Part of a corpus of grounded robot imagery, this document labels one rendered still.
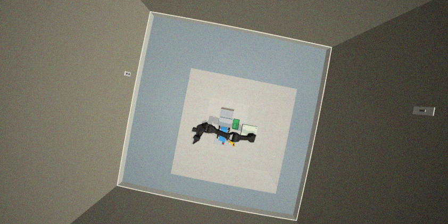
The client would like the green tray floor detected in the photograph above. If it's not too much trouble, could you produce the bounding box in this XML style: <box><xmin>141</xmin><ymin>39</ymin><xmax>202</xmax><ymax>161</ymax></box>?
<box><xmin>233</xmin><ymin>120</ymin><xmax>239</xmax><ymax>129</ymax></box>

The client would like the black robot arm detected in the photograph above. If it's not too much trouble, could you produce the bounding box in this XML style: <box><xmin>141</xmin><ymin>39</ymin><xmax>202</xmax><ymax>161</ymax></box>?
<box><xmin>192</xmin><ymin>122</ymin><xmax>256</xmax><ymax>143</ymax></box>

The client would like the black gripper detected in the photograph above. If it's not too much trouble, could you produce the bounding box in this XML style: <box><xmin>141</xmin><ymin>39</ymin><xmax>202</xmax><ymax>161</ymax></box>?
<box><xmin>193</xmin><ymin>130</ymin><xmax>204</xmax><ymax>144</ymax></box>

